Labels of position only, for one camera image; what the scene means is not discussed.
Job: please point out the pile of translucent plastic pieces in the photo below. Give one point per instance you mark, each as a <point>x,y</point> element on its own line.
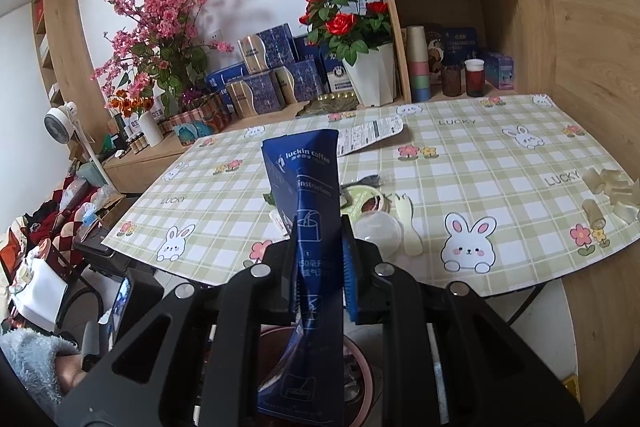
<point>612,189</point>

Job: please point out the pink blossom plant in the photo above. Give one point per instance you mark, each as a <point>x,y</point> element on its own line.
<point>160,12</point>

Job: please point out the row of small brown bottles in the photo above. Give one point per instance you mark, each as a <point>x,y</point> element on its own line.
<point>132,142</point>

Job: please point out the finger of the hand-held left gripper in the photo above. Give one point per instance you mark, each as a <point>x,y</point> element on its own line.
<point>145,297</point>

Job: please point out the stack of pastel paper cups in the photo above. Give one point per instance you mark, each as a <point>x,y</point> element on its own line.
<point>417,67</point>

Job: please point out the small blue figure box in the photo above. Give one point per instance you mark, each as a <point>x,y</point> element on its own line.
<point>500,72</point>

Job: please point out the blue patterned gift box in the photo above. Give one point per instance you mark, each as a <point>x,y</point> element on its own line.
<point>305,79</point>
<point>260,94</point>
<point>272,47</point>

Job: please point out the clear plastic bag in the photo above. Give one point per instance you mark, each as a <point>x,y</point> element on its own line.
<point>100,202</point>

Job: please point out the white wall socket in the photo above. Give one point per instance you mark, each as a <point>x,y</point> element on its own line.
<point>216,41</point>

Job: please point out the white printed receipt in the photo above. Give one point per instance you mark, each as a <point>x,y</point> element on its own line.
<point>370,134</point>

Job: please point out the gold green tray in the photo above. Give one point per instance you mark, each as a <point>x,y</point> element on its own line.
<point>325,106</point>

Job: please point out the white small packet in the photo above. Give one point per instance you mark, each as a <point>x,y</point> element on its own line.
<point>279,219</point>

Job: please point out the blue white label box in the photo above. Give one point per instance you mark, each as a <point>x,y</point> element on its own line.
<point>337,77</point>

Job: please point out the red roses in white pot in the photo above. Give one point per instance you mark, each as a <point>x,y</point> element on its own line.
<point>372,77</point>

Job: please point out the red cup white rim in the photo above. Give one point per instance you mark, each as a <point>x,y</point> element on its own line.
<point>475,82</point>

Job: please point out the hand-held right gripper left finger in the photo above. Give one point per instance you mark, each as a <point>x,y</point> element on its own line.
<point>280,292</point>

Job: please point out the brown glass cup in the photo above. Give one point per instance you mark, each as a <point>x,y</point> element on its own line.
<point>452,82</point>

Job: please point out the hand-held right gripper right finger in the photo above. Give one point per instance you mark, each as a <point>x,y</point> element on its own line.
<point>350,277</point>

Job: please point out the white vase orange flowers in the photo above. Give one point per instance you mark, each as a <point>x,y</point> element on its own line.
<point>151,132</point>

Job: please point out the plain blue box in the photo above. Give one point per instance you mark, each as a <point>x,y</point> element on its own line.
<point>305,49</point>

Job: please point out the person's left forearm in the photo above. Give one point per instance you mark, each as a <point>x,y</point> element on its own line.
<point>30,357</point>

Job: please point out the dark illustrated box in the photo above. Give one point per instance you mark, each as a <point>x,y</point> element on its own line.
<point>436,52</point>

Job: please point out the green round lid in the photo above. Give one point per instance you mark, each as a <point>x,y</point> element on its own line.
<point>360,202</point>

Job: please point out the cream plastic spork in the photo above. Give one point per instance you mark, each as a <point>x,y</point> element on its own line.
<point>412,237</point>

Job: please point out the white paper bag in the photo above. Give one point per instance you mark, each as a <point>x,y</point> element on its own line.
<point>42,297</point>

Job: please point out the green small container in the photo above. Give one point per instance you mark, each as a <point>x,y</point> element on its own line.
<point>112,143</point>

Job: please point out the wooden shelving unit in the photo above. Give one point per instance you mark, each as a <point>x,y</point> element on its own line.
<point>575,32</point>

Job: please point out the maroon plastic bin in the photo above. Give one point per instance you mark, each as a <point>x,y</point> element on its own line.
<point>277,352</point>

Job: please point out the navy blue box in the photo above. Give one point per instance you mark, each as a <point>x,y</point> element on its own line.
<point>460,44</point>

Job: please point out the plaid woven basket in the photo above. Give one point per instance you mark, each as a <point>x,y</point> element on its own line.
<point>205,122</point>

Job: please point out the red checked cloth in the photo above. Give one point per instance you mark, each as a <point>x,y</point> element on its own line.
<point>65,227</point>

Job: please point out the clear plastic lid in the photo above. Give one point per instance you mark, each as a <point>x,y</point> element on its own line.
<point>380,232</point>

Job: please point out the green plaid bunny tablecloth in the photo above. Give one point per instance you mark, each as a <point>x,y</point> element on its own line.
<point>475,187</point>

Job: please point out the flat blue carton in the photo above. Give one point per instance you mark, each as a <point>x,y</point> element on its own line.
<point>222,77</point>

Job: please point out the blue coffee pouch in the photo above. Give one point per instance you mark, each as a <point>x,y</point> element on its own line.
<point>300,187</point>

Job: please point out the white desk fan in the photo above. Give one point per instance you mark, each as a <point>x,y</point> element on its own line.
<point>57,124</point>

